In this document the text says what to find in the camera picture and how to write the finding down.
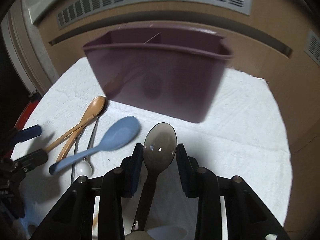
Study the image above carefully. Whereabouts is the long wooden chopstick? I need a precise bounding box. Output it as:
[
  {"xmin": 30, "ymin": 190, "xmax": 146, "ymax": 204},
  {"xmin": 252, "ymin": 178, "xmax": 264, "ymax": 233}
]
[{"xmin": 44, "ymin": 115, "xmax": 97, "ymax": 153}]

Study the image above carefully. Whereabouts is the blue plastic rice spoon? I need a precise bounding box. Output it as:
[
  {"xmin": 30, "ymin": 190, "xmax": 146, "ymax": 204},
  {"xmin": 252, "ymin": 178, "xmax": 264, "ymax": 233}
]
[{"xmin": 49, "ymin": 116, "xmax": 140, "ymax": 175}]

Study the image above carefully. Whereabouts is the smoky translucent plastic spoon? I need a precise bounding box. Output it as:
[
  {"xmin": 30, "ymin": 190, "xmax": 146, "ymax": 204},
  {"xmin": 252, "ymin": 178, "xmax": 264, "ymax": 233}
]
[{"xmin": 131, "ymin": 122, "xmax": 177, "ymax": 232}]

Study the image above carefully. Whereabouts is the thin metal utensil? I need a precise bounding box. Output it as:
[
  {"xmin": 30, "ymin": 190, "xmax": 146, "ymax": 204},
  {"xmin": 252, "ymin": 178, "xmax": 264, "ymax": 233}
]
[{"xmin": 70, "ymin": 131, "xmax": 83, "ymax": 185}]

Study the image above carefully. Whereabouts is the small white-bowled metal spoon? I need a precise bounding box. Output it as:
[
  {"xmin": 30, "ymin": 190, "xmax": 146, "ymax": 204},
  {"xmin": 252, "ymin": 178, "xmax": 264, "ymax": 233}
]
[{"xmin": 75, "ymin": 118, "xmax": 99, "ymax": 177}]

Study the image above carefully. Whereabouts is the wooden spoon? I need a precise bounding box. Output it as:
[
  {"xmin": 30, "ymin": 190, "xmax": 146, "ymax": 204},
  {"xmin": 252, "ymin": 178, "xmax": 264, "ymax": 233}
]
[{"xmin": 56, "ymin": 96, "xmax": 106, "ymax": 162}]

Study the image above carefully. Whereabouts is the maroon plastic utensil caddy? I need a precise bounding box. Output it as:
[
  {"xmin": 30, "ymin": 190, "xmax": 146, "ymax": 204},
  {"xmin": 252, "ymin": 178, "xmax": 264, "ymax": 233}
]
[{"xmin": 83, "ymin": 23, "xmax": 233, "ymax": 124}]

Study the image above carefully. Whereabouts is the small grey vent grille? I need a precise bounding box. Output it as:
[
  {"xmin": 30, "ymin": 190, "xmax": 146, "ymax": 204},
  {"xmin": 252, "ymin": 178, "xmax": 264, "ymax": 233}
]
[{"xmin": 304, "ymin": 29, "xmax": 320, "ymax": 66}]

